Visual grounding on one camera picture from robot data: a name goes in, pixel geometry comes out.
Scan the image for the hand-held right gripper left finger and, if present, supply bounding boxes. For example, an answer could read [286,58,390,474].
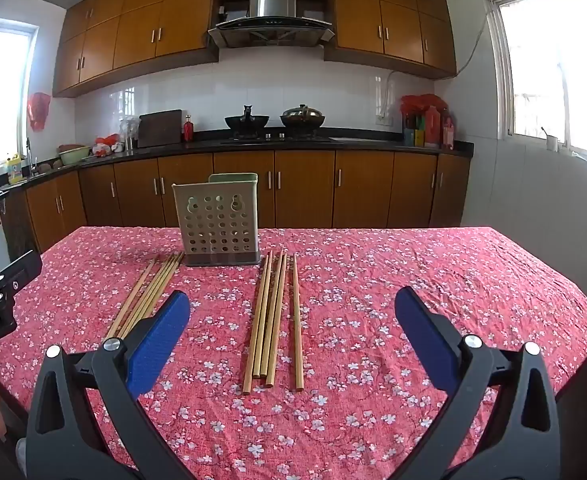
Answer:
[23,289,192,480]

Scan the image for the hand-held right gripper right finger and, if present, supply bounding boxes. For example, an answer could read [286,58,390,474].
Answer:
[394,287,562,480]

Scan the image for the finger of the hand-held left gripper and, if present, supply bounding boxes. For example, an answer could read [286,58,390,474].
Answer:
[0,249,43,314]

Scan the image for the bamboo chopstick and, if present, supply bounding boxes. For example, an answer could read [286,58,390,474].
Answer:
[265,253,288,387]
[126,255,175,332]
[116,257,169,338]
[144,252,185,318]
[134,254,180,325]
[253,254,278,380]
[292,254,305,391]
[242,250,273,394]
[260,251,283,380]
[104,258,159,341]

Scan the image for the perforated green utensil holder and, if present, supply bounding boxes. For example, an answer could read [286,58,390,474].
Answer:
[172,172,263,267]

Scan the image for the red floral tablecloth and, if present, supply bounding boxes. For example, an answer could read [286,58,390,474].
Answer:
[0,225,587,480]

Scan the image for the yellow detergent bottle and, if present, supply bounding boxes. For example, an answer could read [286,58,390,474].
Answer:
[6,154,25,185]

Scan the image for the green plastic basin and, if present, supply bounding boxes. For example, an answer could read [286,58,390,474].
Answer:
[57,144,92,166]

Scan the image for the red and white plastic bag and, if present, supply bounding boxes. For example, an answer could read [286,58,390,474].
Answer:
[93,134,125,157]

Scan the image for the hanging red plastic bag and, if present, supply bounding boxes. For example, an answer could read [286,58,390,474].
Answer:
[27,92,51,132]

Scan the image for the steel cups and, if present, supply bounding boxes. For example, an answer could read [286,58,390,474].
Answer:
[121,116,140,151]

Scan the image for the wooden lower kitchen cabinets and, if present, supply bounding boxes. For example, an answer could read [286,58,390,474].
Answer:
[3,151,471,253]

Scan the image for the wooden kitchen cabinets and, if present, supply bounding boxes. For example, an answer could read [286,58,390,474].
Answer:
[52,0,458,98]
[3,151,471,253]

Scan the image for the dark wooden cutting board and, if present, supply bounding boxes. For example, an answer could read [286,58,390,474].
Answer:
[137,109,183,149]

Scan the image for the black kitchen countertop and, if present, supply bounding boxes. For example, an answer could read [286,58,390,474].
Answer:
[0,130,475,191]

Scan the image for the green and yellow seasoning boxes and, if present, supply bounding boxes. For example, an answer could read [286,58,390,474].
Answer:
[403,115,427,147]

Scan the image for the tall red container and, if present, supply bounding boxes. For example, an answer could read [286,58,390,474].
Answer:
[425,106,441,148]

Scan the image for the gas stove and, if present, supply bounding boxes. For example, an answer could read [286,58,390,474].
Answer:
[220,130,331,143]

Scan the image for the black wok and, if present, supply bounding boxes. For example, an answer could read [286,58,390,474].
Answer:
[224,105,270,136]

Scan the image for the red bag on condiments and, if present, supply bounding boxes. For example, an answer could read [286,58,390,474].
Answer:
[401,94,449,116]

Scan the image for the wok with lid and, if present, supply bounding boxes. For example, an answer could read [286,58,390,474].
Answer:
[279,104,326,130]

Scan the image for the wooden upper kitchen cabinets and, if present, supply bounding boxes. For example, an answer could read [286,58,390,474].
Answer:
[52,0,458,98]

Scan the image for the large sliding window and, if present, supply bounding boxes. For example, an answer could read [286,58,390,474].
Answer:
[482,0,587,181]

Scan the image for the steel range hood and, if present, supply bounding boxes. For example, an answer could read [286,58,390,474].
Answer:
[207,0,337,50]

